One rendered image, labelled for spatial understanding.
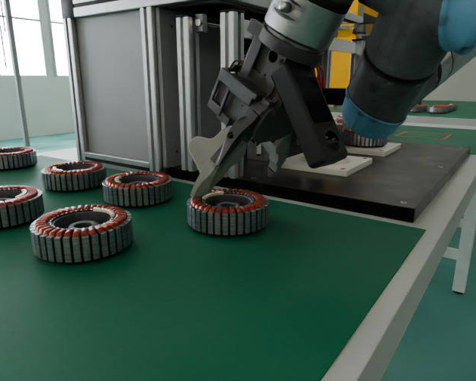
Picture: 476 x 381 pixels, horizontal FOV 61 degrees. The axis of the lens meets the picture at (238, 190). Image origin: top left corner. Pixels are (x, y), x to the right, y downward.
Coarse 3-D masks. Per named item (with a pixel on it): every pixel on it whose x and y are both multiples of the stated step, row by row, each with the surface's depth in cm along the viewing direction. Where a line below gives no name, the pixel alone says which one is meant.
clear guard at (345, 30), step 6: (342, 24) 92; (348, 24) 92; (354, 24) 91; (360, 24) 90; (366, 24) 90; (372, 24) 90; (342, 30) 101; (348, 30) 101; (354, 30) 101; (360, 30) 101; (366, 30) 101; (336, 36) 115; (342, 36) 115; (348, 36) 115
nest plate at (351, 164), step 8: (288, 160) 82; (296, 160) 82; (304, 160) 82; (344, 160) 82; (352, 160) 82; (360, 160) 82; (368, 160) 83; (288, 168) 80; (296, 168) 79; (304, 168) 78; (320, 168) 76; (328, 168) 75; (336, 168) 75; (344, 168) 75; (352, 168) 76; (360, 168) 80; (344, 176) 74
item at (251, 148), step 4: (248, 144) 89; (252, 144) 88; (248, 148) 89; (252, 148) 89; (264, 148) 87; (248, 152) 90; (252, 152) 89; (264, 152) 87; (248, 156) 90; (252, 156) 89; (256, 156) 89; (260, 156) 88; (264, 156) 87; (268, 156) 88; (260, 160) 88; (264, 160) 88; (268, 160) 88
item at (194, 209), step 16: (224, 192) 59; (240, 192) 58; (256, 192) 58; (192, 208) 52; (208, 208) 51; (224, 208) 50; (240, 208) 51; (256, 208) 52; (192, 224) 52; (208, 224) 50; (224, 224) 50; (240, 224) 50; (256, 224) 52
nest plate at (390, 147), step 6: (390, 144) 102; (396, 144) 102; (348, 150) 97; (354, 150) 96; (360, 150) 96; (366, 150) 95; (372, 150) 94; (378, 150) 94; (384, 150) 94; (390, 150) 96
